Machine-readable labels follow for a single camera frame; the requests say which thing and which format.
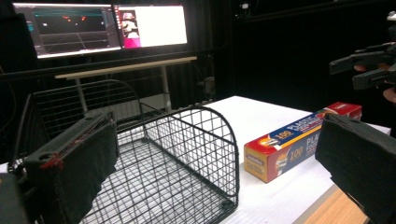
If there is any grey device on stand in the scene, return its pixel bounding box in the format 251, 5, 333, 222
204, 76, 217, 101

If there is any light wooden desk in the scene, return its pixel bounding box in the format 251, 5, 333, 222
54, 55, 198, 114

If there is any wide computer monitor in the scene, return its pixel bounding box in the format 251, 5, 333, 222
12, 2, 122, 60

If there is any plastic wrap box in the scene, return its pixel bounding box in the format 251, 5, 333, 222
243, 101, 363, 184

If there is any black curtain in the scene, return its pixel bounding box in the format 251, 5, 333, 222
186, 0, 396, 138

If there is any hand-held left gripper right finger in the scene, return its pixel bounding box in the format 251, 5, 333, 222
314, 113, 396, 224

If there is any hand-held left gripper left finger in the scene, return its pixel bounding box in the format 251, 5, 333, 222
21, 111, 120, 224

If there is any computer monitor with white window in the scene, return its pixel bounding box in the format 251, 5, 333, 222
113, 3, 189, 50

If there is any black wire basket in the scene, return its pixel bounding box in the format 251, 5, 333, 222
7, 78, 241, 224

